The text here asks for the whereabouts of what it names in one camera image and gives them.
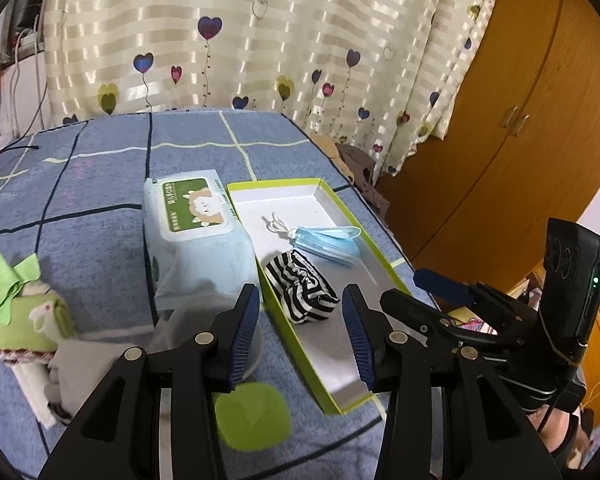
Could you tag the wooden wardrobe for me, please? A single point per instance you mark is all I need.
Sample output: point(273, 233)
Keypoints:
point(505, 160)

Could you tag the light blue wet wipes pack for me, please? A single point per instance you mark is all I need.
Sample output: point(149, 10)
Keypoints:
point(200, 255)

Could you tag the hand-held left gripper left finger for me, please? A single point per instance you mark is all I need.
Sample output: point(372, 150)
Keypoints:
point(245, 330)

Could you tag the heart print striped curtain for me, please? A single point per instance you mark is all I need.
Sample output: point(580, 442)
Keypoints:
point(280, 35)

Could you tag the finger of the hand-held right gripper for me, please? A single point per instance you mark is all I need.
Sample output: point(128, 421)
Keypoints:
point(410, 310)
point(440, 282)

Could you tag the white folded cloth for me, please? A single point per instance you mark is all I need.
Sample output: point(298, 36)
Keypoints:
point(32, 390)

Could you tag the brown clothes pile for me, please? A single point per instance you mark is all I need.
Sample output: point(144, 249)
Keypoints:
point(362, 165)

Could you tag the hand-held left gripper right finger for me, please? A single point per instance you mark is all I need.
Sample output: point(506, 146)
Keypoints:
point(355, 335)

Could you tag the grey cloth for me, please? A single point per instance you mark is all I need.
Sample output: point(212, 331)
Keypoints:
point(87, 360)

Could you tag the lime green cardboard box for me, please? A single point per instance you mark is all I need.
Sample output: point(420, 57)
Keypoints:
point(330, 350)

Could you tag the black white striped sock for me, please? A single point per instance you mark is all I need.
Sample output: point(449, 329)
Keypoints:
point(300, 285)

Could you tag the lime green plastic lid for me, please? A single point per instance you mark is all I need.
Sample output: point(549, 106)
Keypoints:
point(255, 417)

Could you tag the person's right hand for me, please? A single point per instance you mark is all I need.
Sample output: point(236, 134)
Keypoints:
point(560, 432)

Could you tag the blue face mask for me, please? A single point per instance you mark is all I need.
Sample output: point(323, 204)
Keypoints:
point(325, 246)

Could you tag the blue plaid bed sheet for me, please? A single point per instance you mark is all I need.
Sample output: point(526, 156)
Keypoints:
point(105, 160)

